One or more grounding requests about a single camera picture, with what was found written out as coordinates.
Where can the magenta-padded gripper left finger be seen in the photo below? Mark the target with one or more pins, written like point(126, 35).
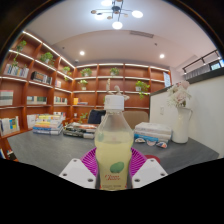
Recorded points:
point(78, 173)

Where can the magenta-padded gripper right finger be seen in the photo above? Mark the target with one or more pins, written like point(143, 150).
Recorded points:
point(148, 173)

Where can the yellow drink bottle white cap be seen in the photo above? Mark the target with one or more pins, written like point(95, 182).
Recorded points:
point(114, 146)

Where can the small painted oval stone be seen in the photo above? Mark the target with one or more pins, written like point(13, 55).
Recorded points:
point(162, 145)
point(140, 140)
point(151, 143)

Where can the stack of dark books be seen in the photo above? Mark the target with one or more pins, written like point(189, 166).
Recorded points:
point(80, 130)

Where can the stack of white books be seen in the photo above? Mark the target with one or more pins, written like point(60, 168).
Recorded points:
point(153, 130)

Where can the tan upholstered chair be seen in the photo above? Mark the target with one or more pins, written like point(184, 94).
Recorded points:
point(138, 118)

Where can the stack of colourful books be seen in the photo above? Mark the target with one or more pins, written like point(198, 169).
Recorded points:
point(48, 125)

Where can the white ceramic pitcher vase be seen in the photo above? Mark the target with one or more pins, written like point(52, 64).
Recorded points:
point(181, 126)

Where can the dark blue chair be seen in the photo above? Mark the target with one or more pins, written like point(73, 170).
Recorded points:
point(95, 116)

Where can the wooden artist mannequin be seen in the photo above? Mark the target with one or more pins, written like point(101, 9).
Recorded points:
point(117, 89)

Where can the grey curtain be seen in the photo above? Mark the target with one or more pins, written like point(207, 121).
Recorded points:
point(196, 74)

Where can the round recessed ceiling light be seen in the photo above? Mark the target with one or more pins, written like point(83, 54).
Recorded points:
point(162, 56)
point(82, 53)

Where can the dark-framed window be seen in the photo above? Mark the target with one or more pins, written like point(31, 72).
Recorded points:
point(216, 64)

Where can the ceiling air vent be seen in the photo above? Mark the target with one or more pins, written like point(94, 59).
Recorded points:
point(141, 33)

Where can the multi-globe ceiling lamp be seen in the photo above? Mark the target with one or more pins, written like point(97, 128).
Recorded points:
point(116, 13)

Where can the wooden wall shelf unit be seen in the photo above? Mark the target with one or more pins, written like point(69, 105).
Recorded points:
point(43, 90)

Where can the dark curtain rail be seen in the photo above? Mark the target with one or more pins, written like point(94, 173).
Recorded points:
point(201, 60)

